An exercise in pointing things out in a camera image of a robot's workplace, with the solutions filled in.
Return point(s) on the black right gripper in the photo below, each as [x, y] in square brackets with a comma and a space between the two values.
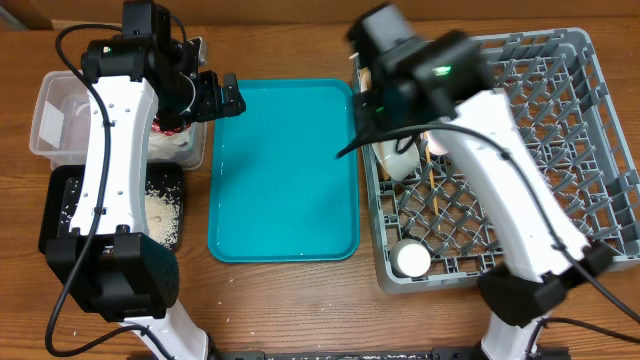
[370, 125]

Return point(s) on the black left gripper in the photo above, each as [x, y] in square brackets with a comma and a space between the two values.
[211, 104]

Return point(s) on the pink bowl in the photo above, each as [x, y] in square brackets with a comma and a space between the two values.
[365, 81]

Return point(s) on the light green bowl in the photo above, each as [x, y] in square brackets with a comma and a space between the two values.
[397, 166]

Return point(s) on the large pink plate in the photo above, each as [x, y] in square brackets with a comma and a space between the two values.
[434, 146]

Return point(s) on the red snack wrapper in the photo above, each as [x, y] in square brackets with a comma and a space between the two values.
[156, 128]

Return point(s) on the white tissue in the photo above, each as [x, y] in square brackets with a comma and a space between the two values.
[165, 145]

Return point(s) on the wooden chopstick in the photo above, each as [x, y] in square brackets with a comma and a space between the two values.
[431, 172]

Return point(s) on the rice grains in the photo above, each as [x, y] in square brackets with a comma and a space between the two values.
[163, 207]

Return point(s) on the light green cup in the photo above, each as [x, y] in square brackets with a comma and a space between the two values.
[410, 258]

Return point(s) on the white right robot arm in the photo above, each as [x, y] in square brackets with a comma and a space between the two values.
[445, 87]

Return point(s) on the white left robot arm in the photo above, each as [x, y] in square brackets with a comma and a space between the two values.
[139, 78]

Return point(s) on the grey dishwasher rack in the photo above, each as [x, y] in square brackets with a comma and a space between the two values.
[562, 106]

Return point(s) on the teal plastic tray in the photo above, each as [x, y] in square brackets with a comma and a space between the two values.
[279, 191]

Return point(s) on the black tray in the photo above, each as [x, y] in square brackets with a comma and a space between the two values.
[56, 190]

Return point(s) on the clear plastic bin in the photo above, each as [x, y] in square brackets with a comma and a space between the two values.
[61, 125]

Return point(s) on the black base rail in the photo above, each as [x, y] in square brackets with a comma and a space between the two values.
[442, 353]

